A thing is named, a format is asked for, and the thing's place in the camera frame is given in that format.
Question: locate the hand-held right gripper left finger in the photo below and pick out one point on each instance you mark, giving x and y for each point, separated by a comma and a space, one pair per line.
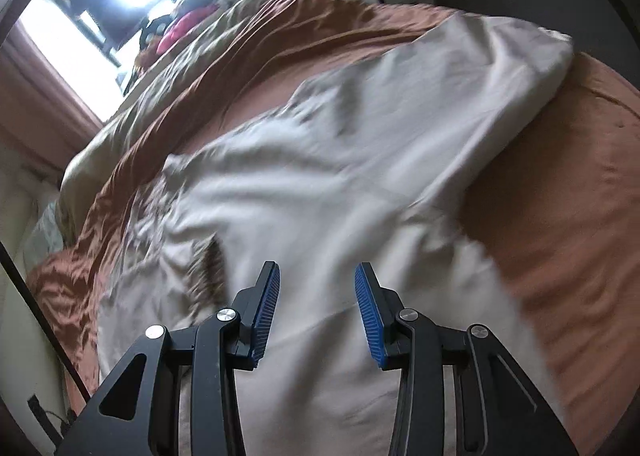
265, 316

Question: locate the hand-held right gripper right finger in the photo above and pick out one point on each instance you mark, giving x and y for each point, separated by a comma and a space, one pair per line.
369, 316

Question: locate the beige pants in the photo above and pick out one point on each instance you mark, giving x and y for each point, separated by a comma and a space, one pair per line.
325, 186

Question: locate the brown bed sheet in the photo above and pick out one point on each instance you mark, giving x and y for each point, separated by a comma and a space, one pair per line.
575, 186

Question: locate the beige pillow on bed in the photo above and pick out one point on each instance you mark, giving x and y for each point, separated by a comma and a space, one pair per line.
150, 86

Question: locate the pink plush toy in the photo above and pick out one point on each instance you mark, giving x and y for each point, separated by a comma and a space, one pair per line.
175, 31

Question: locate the pink curtain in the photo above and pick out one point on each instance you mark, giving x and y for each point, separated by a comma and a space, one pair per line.
40, 101

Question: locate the bright window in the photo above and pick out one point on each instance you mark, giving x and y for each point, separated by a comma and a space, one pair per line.
60, 66

